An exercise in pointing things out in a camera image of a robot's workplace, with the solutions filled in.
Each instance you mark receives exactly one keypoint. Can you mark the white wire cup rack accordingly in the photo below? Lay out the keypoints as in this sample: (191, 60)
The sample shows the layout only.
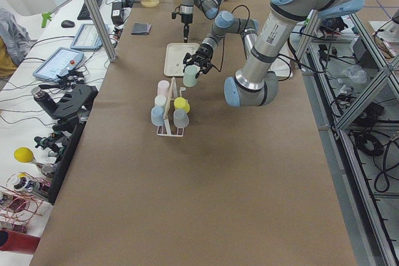
(169, 129)

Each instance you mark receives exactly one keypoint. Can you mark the aluminium frame post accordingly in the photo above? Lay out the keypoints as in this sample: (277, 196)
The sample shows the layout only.
(100, 26)

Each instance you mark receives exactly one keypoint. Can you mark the pink plastic cup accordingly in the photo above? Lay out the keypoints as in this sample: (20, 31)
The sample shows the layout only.
(163, 88)

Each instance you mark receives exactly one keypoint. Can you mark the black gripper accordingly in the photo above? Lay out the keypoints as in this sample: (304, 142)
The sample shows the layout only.
(186, 18)
(204, 52)

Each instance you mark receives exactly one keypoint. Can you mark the yellow plastic cup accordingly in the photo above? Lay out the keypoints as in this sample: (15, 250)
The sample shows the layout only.
(182, 103)

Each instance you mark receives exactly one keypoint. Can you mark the grey plastic cup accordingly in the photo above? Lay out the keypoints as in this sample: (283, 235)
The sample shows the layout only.
(180, 118)

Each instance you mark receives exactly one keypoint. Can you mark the blue plastic cup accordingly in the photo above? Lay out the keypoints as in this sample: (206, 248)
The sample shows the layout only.
(157, 114)

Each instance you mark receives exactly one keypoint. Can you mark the teach pendant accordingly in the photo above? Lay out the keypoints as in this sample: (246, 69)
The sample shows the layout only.
(59, 64)
(86, 38)

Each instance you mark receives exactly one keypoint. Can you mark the yellow ball toy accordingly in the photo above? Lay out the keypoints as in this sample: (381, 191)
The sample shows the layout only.
(24, 155)

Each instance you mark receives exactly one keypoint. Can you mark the black computer mouse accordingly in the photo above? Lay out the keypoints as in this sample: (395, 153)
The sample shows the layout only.
(67, 24)

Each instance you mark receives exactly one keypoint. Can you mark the cream rabbit tray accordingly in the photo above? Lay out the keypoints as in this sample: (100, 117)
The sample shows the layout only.
(175, 53)

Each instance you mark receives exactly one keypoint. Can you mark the lower teach pendant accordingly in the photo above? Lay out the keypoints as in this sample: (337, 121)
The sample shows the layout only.
(59, 64)

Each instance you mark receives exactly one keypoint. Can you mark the green plastic cup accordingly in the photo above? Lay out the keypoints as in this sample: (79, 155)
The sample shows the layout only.
(189, 78)

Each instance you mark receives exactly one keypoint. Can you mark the upper teach pendant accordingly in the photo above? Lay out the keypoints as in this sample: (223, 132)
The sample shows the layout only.
(86, 38)

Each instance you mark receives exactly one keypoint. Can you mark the grey folded cloth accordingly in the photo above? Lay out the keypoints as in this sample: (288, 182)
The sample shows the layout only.
(141, 28)

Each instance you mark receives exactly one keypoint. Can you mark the cream plastic cup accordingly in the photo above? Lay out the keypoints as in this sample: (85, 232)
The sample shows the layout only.
(160, 101)

